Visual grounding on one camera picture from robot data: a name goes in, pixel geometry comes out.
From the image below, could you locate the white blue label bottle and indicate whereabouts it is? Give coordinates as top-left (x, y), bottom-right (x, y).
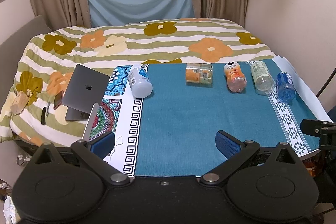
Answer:
top-left (128, 65), bottom-right (153, 99)

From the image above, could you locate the blue plastic bottle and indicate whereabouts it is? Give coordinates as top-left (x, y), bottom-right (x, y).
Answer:
top-left (276, 72), bottom-right (295, 103)

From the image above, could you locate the red smartphone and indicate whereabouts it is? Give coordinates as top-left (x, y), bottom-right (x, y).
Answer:
top-left (54, 90), bottom-right (64, 110)

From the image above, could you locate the beige paper tag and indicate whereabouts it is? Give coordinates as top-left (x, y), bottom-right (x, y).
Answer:
top-left (10, 91), bottom-right (29, 115)

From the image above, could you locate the floral striped bed quilt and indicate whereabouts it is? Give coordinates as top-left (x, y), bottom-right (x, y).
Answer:
top-left (1, 17), bottom-right (274, 146)

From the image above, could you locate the teal woven table mat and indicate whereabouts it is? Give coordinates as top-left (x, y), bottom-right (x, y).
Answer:
top-left (123, 61), bottom-right (318, 176)

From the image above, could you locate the black cable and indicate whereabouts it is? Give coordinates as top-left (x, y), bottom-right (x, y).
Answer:
top-left (315, 70), bottom-right (336, 98)

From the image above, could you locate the colourful mandala mat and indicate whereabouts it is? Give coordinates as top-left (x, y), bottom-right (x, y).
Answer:
top-left (89, 65), bottom-right (131, 141)

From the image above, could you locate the clear green label bottle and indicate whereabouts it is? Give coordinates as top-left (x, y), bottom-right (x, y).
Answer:
top-left (247, 60), bottom-right (275, 96)

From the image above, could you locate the white sheet under mat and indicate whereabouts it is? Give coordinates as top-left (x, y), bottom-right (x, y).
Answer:
top-left (272, 56), bottom-right (331, 122)

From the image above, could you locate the grey apple laptop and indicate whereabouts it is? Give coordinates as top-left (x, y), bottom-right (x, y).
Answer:
top-left (62, 64), bottom-right (110, 122)

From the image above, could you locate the orange character plastic bottle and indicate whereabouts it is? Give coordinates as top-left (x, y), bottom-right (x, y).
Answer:
top-left (224, 61), bottom-right (247, 93)

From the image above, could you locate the black pen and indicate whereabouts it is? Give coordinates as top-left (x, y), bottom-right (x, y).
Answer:
top-left (46, 101), bottom-right (51, 117)

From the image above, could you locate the orange label clear cup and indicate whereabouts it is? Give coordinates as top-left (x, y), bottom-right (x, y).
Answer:
top-left (185, 63), bottom-right (213, 85)

